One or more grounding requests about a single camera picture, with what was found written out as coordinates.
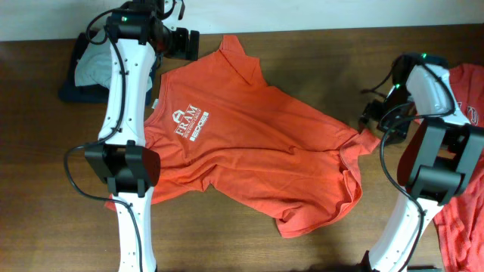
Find folded dark navy garment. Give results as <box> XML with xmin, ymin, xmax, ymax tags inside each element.
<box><xmin>57</xmin><ymin>32</ymin><xmax>158</xmax><ymax>105</ymax></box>

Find light grey crumpled garment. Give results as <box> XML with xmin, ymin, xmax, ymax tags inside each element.
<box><xmin>74</xmin><ymin>40</ymin><xmax>112</xmax><ymax>88</ymax></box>

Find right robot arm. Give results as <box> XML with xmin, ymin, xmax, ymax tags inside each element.
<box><xmin>357</xmin><ymin>53</ymin><xmax>483</xmax><ymax>271</ymax></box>

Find red FRAM t-shirt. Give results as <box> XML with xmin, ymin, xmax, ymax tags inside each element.
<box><xmin>104</xmin><ymin>34</ymin><xmax>381</xmax><ymax>239</ymax></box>

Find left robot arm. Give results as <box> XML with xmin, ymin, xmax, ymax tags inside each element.
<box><xmin>84</xmin><ymin>0</ymin><xmax>200</xmax><ymax>271</ymax></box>

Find red soccer t-shirt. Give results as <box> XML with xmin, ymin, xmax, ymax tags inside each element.
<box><xmin>396</xmin><ymin>63</ymin><xmax>484</xmax><ymax>272</ymax></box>

